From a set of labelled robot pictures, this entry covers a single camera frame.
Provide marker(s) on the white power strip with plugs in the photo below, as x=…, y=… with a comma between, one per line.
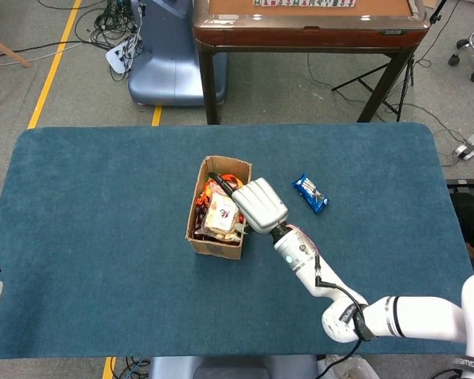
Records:
x=116, y=57

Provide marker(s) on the blue cookie snack pack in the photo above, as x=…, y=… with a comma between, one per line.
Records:
x=310, y=193

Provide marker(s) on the open cardboard box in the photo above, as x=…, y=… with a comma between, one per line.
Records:
x=215, y=248

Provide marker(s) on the white and black power strip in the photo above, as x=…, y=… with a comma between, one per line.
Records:
x=472, y=144

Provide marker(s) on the clear plastic wrap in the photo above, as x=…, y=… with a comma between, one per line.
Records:
x=351, y=369

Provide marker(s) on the blue felt table mat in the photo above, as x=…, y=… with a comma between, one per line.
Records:
x=102, y=217

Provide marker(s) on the clear bag of white snacks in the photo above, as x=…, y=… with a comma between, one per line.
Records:
x=221, y=215

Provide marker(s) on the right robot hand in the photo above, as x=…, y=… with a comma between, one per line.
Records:
x=260, y=205

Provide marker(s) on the grey robot torso base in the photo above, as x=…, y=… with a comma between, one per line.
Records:
x=229, y=369

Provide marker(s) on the face-up mahjong tile row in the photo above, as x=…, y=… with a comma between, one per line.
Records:
x=300, y=2

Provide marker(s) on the wooden pole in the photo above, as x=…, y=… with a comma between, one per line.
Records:
x=8, y=51

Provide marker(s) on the black tripod stand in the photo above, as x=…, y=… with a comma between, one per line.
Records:
x=410, y=73

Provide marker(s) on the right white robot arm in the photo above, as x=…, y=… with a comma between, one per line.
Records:
x=414, y=317

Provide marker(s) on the purple grape bunch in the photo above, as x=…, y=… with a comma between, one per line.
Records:
x=198, y=219

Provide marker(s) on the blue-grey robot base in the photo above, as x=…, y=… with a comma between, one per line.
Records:
x=170, y=67

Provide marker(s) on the brown mahjong table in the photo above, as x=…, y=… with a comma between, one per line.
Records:
x=300, y=37

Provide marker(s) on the black frame beside table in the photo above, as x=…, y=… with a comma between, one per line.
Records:
x=472, y=213

